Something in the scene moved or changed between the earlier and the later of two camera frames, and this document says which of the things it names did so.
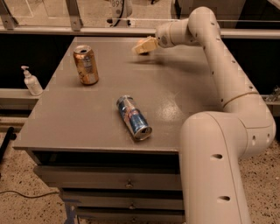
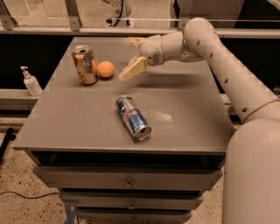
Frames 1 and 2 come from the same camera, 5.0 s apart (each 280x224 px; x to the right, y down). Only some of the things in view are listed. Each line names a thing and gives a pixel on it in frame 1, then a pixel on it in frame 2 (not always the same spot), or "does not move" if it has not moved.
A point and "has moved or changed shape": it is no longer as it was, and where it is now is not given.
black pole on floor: x=10 y=135 does not move
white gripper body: x=163 y=37 → x=152 y=49
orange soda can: x=87 y=66 does not move
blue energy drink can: x=134 y=117 does not move
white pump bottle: x=31 y=83 does not move
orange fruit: x=141 y=41 has moved or changed shape
